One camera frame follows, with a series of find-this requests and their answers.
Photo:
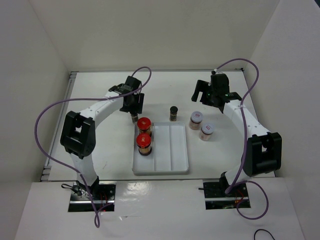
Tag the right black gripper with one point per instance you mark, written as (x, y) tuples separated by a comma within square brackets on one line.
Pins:
[(203, 86)]

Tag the black lid pepper bottle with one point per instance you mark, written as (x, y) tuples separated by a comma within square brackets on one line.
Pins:
[(173, 113), (134, 117)]

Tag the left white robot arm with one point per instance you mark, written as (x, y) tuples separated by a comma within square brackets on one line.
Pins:
[(78, 135)]

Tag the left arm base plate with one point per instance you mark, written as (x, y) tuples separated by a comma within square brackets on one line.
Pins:
[(104, 199)]

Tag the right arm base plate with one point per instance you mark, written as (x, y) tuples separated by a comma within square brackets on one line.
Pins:
[(216, 199)]

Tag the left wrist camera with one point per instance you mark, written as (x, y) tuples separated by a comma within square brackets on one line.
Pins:
[(121, 89)]

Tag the red lid sauce jar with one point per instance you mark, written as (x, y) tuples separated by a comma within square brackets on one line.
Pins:
[(144, 126), (143, 142)]

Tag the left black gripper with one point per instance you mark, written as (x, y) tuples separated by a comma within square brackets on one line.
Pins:
[(138, 107)]

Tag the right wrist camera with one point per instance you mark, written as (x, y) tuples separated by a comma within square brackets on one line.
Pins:
[(217, 72)]

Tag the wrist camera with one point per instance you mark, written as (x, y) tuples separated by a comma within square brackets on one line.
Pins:
[(217, 72), (121, 89)]

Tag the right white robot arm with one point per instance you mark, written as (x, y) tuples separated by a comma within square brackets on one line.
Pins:
[(262, 150)]

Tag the white lid spice jar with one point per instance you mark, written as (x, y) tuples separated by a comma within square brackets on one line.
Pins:
[(196, 119), (206, 131)]

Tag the white divided tray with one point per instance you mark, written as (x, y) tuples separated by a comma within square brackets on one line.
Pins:
[(168, 156)]

